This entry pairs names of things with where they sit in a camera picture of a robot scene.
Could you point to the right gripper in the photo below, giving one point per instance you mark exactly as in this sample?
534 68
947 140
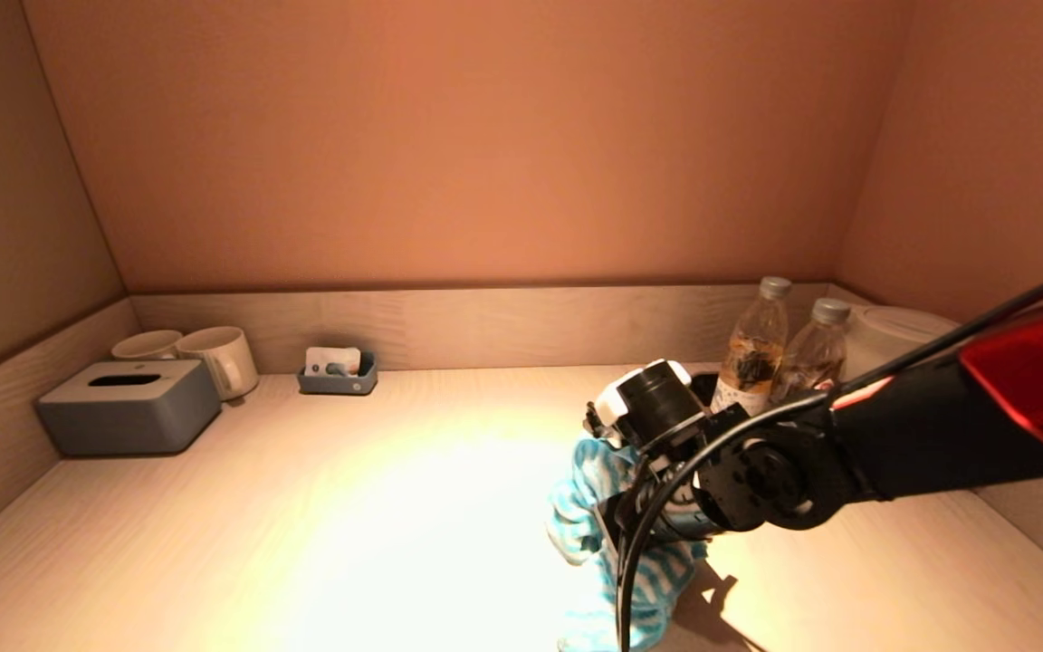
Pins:
659 407

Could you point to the blue white striped cloth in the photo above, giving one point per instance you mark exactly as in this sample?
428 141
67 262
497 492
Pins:
578 518

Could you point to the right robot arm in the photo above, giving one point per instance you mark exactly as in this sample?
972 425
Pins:
938 426

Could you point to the clear plastic water bottle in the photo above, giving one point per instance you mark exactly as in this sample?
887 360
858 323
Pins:
816 358
753 349

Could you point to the white electric kettle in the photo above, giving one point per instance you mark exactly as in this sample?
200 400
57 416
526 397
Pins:
902 335

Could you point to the small grey tray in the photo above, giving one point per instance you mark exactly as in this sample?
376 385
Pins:
337 385

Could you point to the white sachet packet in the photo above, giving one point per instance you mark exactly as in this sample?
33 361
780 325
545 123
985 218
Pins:
331 359

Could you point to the white ceramic mug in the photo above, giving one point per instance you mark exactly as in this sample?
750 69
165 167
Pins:
218 358
146 346

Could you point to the grey tissue box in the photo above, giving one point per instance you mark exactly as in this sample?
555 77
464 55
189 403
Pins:
128 407

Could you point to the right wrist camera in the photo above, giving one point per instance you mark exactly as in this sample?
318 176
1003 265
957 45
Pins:
610 405

